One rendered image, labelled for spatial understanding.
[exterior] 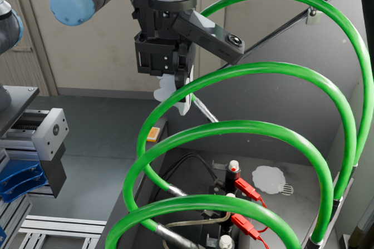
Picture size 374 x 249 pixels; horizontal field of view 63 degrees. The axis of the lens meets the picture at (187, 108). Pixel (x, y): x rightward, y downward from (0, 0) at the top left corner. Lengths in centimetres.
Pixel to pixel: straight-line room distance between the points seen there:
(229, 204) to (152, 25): 28
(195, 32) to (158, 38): 6
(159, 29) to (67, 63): 233
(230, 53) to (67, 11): 35
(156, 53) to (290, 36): 42
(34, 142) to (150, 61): 55
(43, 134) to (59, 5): 40
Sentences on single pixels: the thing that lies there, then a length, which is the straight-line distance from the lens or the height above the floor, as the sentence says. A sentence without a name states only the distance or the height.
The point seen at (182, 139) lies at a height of 132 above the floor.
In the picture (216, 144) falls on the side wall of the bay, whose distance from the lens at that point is 100.
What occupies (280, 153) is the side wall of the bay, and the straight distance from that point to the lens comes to 101.
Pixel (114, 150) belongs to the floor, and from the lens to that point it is 227.
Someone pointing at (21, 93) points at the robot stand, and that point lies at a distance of 105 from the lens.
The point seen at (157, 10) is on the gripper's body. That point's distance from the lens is 46.
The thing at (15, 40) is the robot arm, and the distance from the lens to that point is 105.
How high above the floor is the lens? 155
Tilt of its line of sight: 37 degrees down
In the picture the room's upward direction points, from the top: straight up
